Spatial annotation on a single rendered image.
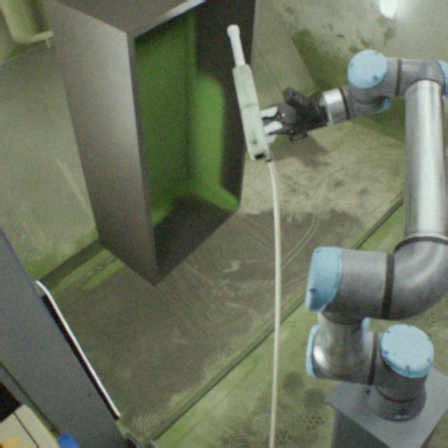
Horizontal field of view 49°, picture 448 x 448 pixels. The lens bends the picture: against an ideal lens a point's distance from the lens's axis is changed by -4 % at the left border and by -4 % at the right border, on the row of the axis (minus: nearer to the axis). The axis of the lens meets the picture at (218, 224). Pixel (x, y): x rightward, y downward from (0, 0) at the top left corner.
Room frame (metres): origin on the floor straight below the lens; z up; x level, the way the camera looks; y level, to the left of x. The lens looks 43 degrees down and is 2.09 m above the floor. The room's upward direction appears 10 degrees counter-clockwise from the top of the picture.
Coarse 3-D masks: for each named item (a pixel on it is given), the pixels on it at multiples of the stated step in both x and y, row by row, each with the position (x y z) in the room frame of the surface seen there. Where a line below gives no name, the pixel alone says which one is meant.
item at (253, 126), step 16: (240, 48) 1.39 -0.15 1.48; (240, 64) 1.32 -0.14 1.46; (240, 80) 1.26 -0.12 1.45; (240, 96) 1.21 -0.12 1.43; (256, 96) 1.21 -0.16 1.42; (256, 112) 1.14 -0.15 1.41; (256, 128) 1.09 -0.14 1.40; (256, 144) 1.04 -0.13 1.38; (256, 160) 1.04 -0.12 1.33; (272, 160) 1.19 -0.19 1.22
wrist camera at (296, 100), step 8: (288, 88) 1.13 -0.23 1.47; (288, 96) 1.11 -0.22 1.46; (296, 96) 1.11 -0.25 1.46; (304, 96) 1.15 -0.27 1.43; (288, 104) 1.10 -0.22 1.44; (296, 104) 1.10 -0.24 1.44; (304, 104) 1.11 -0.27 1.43; (312, 104) 1.14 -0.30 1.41; (304, 112) 1.12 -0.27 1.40; (312, 112) 1.12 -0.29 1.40
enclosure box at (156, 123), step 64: (64, 0) 1.47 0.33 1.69; (128, 0) 1.45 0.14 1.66; (192, 0) 1.45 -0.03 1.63; (256, 0) 1.69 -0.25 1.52; (64, 64) 1.53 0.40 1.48; (128, 64) 1.29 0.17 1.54; (192, 64) 1.98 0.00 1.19; (128, 128) 1.34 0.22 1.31; (192, 128) 2.03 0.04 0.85; (128, 192) 1.42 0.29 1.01; (192, 192) 1.98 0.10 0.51; (128, 256) 1.54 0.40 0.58
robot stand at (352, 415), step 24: (360, 384) 0.74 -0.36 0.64; (432, 384) 0.69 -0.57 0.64; (336, 408) 0.68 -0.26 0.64; (360, 408) 0.66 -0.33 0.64; (432, 408) 0.62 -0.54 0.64; (336, 432) 0.69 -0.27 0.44; (360, 432) 0.62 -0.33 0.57; (384, 432) 0.57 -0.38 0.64; (408, 432) 0.56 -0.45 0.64; (432, 432) 0.62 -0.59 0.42
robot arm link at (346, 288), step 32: (320, 256) 0.58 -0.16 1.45; (352, 256) 0.56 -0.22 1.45; (384, 256) 0.55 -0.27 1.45; (320, 288) 0.53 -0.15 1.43; (352, 288) 0.51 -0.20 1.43; (384, 288) 0.50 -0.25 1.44; (320, 320) 0.60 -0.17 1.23; (352, 320) 0.52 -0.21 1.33; (320, 352) 0.72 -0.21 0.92; (352, 352) 0.62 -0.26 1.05
